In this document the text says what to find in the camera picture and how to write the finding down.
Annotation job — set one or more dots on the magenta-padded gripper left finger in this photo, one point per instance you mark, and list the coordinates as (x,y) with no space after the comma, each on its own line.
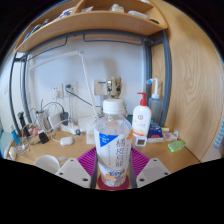
(75,171)

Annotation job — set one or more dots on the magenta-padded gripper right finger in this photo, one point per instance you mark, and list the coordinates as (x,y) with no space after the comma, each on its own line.
(151,171)

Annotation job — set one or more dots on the clear plastic water bottle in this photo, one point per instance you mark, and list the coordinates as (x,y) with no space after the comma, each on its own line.
(113,146)

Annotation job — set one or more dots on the small white oval device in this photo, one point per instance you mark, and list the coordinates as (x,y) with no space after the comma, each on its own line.
(66,140)

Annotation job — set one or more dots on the small white square thermometer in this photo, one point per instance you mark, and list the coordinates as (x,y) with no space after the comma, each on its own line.
(140,141)

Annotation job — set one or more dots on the small green plastic packet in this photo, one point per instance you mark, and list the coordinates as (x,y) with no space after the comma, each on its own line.
(176,145)

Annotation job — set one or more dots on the white paper bag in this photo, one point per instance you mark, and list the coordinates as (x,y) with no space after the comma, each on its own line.
(90,136)

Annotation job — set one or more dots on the pink white tube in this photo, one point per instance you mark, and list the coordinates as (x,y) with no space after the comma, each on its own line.
(170,136)

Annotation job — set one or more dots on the small blue box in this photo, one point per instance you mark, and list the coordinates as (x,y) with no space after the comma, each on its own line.
(155,131)

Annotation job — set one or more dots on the white power strip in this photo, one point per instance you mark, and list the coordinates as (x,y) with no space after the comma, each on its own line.
(70,128)

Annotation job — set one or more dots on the black plug adapter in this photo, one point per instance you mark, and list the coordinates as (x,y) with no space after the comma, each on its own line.
(43,137)

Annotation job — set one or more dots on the white red-pump lotion bottle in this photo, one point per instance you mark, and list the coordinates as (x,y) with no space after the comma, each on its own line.
(141,120)

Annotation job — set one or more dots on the white power adapter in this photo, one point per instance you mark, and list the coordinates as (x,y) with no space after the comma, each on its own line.
(54,120)

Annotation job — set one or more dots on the black charger block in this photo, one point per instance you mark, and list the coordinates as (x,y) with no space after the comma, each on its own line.
(64,117)

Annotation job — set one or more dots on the wrapped yellow round bun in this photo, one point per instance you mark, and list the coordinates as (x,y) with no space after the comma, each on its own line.
(13,153)

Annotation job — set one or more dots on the blue white-nozzle squeeze bottle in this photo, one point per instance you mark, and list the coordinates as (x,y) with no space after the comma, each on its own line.
(155,106)

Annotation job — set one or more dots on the blue white-capped can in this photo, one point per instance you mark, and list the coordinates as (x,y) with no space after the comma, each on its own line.
(15,135)

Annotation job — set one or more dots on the blue striped towel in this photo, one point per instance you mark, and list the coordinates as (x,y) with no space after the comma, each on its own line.
(218,133)

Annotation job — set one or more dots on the white desk lamp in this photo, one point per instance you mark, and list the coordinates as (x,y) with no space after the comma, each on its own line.
(89,86)

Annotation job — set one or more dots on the wooden tree-man figurine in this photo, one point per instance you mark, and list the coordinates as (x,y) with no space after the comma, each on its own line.
(114,87)

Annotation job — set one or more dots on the wooden shelf unit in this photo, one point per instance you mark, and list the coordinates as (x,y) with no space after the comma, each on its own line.
(93,21)

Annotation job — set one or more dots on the white wall socket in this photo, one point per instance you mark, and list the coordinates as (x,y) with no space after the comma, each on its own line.
(56,92)
(70,88)

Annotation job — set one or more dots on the grey metal desk frame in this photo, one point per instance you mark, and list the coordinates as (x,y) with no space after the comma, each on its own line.
(166,83)

